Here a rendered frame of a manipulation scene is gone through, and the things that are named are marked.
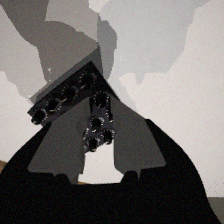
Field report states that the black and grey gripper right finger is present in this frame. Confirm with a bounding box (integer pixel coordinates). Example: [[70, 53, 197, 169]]
[[109, 96, 221, 224]]

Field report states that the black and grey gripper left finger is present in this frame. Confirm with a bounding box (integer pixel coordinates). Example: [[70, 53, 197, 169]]
[[0, 97, 93, 211]]

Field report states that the black knob box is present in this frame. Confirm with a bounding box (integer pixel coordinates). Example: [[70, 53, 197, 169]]
[[27, 61, 120, 153]]

